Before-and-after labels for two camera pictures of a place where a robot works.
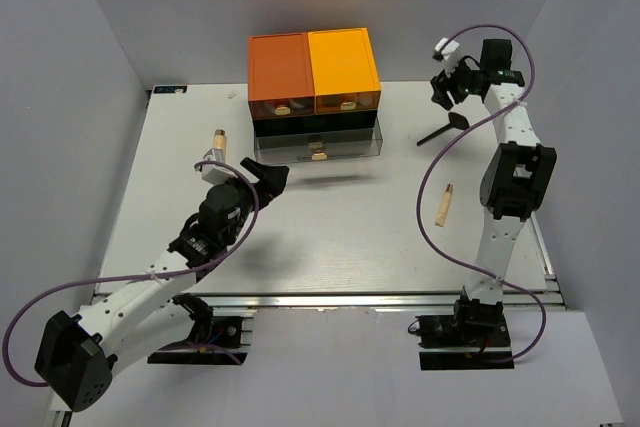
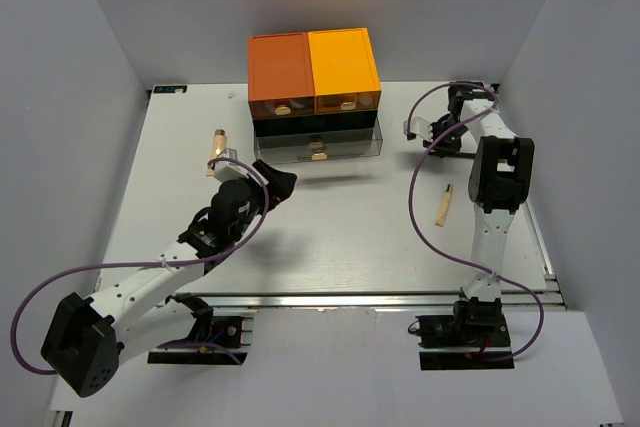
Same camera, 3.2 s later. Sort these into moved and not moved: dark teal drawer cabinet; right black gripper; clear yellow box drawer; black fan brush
Moved: black fan brush; right black gripper
Not moved: dark teal drawer cabinet; clear yellow box drawer
